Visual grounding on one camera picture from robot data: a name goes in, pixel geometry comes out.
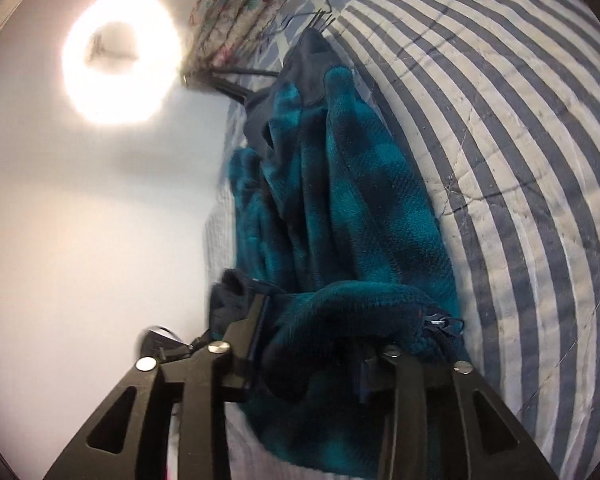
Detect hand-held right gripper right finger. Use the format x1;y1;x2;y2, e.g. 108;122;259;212
352;342;561;480

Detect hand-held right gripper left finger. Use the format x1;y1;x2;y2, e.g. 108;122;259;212
42;294;272;480

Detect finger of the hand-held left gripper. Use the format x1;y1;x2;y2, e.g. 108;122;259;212
140;326;212;363

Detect teal plaid fleece jacket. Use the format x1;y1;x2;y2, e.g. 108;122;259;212
207;27;466;480

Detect black tripod legs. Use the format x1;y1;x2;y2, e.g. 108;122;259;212
207;67;281;108

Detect grey striped bed quilt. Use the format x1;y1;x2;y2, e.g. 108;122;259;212
202;0;600;480

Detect floral blanket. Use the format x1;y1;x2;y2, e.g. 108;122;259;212
185;0;311;86

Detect round ring light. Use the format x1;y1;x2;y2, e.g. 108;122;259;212
62;0;183;126

